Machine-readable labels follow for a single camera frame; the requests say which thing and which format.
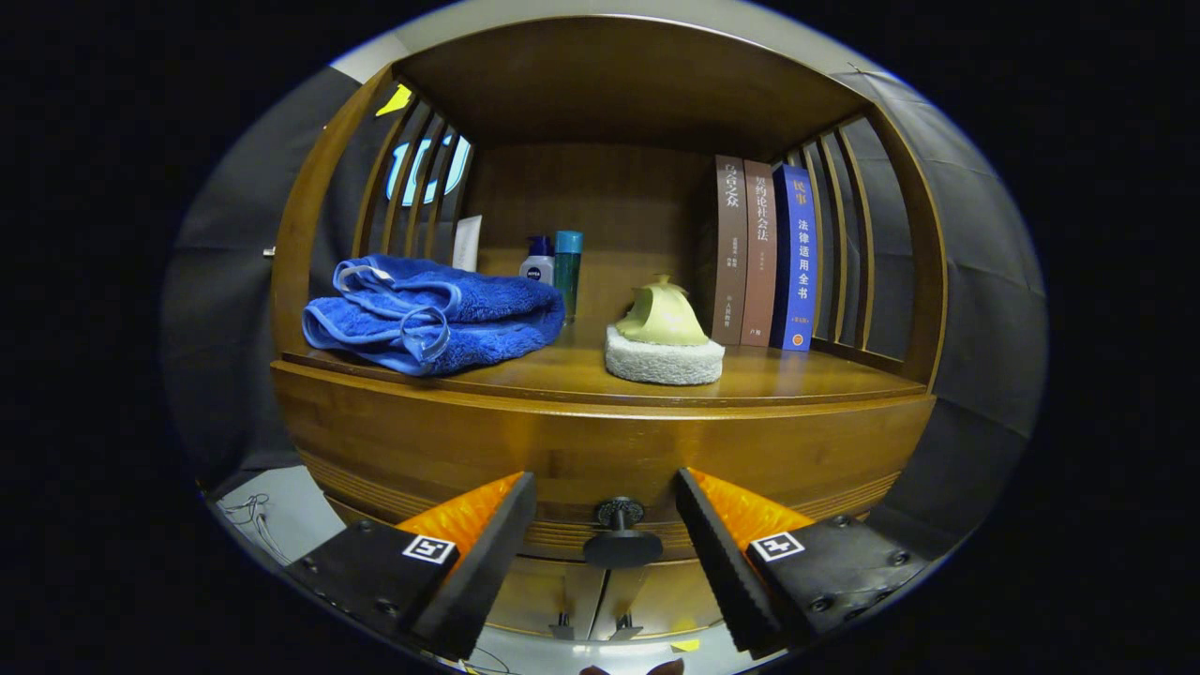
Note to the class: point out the green scrub brush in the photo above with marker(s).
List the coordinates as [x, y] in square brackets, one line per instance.
[661, 323]

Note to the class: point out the white bottle with blue cap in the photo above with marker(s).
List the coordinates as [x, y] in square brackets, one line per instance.
[537, 267]

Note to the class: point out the blue towel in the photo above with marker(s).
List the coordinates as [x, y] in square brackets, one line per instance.
[450, 319]

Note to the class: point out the dark brown book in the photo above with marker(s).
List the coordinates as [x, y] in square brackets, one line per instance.
[729, 253]

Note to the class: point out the teal bottle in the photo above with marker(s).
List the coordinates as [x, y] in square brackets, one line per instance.
[567, 267]

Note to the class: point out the wooden drawer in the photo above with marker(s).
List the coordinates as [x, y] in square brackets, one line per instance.
[562, 450]

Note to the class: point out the yellow tape piece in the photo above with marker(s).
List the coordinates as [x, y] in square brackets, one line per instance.
[685, 646]

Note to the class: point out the wooden cabinet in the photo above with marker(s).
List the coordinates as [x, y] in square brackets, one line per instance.
[609, 75]

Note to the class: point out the blue book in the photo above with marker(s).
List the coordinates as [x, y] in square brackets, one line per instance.
[797, 262]

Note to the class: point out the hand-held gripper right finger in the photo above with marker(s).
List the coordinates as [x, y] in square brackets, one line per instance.
[731, 572]

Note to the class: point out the reddish brown book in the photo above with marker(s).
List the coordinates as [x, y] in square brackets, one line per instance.
[760, 262]

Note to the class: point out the wooden cabinet door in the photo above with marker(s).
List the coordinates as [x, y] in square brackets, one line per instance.
[539, 595]
[661, 595]

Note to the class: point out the wooden countertop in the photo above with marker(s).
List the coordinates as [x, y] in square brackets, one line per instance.
[797, 377]

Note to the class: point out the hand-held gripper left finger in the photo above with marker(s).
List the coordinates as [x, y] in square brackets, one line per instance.
[473, 572]

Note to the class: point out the white tube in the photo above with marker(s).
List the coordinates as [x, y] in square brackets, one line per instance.
[467, 244]

